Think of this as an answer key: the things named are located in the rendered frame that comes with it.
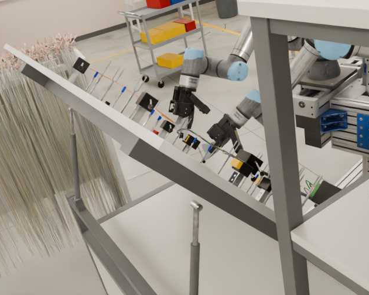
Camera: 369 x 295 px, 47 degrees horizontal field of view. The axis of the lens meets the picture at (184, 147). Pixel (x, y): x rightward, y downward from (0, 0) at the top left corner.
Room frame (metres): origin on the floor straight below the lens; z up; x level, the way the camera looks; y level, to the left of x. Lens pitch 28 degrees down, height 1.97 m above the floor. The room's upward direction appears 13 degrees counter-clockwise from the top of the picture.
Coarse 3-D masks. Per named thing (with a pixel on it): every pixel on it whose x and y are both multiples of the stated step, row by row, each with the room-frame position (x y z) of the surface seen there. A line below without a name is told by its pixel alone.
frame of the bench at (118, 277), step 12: (156, 192) 1.77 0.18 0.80; (132, 204) 1.71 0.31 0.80; (108, 216) 1.66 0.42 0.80; (84, 240) 1.58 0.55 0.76; (96, 240) 1.51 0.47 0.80; (96, 252) 1.42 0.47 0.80; (108, 264) 1.33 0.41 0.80; (120, 276) 1.25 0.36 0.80; (120, 288) 1.21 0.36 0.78; (132, 288) 1.17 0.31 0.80
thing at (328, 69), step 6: (318, 60) 1.85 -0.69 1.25; (324, 60) 1.84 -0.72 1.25; (330, 60) 1.84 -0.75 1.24; (336, 60) 1.86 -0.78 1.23; (312, 66) 1.88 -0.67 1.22; (318, 66) 1.85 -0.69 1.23; (324, 66) 1.83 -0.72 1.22; (330, 66) 1.83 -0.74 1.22; (336, 66) 1.84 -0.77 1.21; (312, 72) 1.87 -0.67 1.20; (318, 72) 1.84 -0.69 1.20; (324, 72) 1.83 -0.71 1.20; (330, 72) 1.83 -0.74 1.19; (336, 72) 1.83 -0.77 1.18; (312, 78) 1.86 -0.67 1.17; (318, 78) 1.84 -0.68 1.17; (324, 78) 1.82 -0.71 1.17; (330, 78) 1.82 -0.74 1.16
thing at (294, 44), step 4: (288, 36) 1.94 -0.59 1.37; (292, 36) 1.93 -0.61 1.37; (288, 40) 1.94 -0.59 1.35; (292, 40) 1.94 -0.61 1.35; (296, 40) 1.94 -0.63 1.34; (300, 40) 1.93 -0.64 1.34; (288, 44) 1.97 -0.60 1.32; (292, 44) 1.95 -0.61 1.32; (296, 44) 1.95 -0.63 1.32; (300, 44) 1.93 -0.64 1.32; (288, 48) 2.00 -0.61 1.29; (292, 48) 1.98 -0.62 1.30; (296, 48) 1.96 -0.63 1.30; (300, 48) 1.93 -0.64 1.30
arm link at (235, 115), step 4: (236, 108) 1.61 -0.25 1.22; (232, 112) 1.58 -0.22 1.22; (236, 112) 1.56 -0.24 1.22; (232, 116) 1.56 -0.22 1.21; (236, 116) 1.55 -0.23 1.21; (240, 116) 1.55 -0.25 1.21; (244, 116) 1.60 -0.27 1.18; (236, 120) 1.55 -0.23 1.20; (240, 120) 1.54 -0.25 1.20; (244, 120) 1.55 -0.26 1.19; (240, 124) 1.54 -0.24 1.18; (244, 124) 1.56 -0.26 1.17
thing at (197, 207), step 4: (192, 200) 0.77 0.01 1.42; (192, 204) 0.76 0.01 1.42; (196, 204) 0.75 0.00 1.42; (200, 204) 0.75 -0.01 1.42; (196, 208) 0.74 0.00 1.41; (200, 208) 0.74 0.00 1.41; (196, 212) 0.75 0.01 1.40; (196, 216) 0.75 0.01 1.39; (196, 220) 0.75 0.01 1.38; (196, 224) 0.74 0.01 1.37; (196, 228) 0.74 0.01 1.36; (196, 232) 0.74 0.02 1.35; (196, 236) 0.74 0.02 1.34; (196, 240) 0.74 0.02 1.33; (196, 244) 0.74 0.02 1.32
